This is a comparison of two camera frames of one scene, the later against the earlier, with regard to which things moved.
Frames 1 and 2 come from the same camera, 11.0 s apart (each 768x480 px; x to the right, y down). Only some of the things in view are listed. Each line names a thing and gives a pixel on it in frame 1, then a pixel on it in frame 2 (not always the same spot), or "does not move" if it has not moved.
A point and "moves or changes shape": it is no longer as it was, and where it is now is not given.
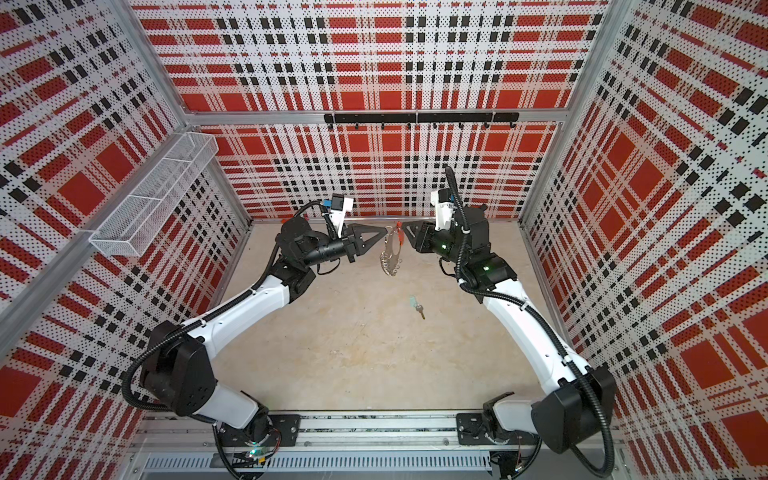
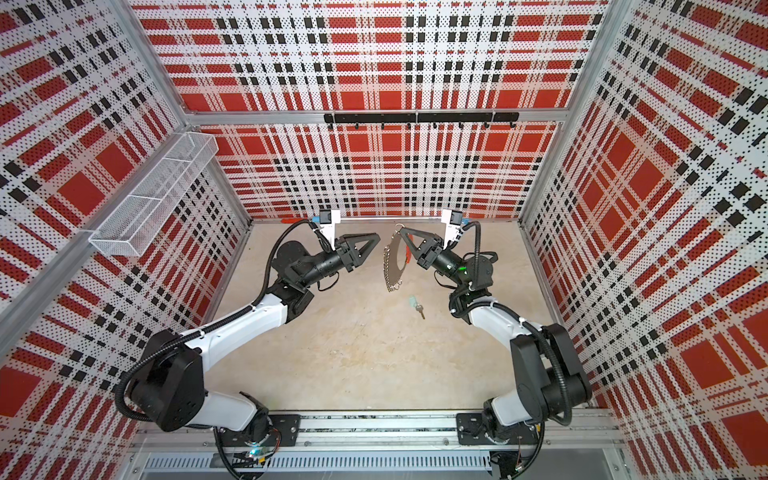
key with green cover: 418,307 does not move
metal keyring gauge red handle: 391,252 moves or changes shape
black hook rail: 434,118 does not move
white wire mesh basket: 151,204 does not move
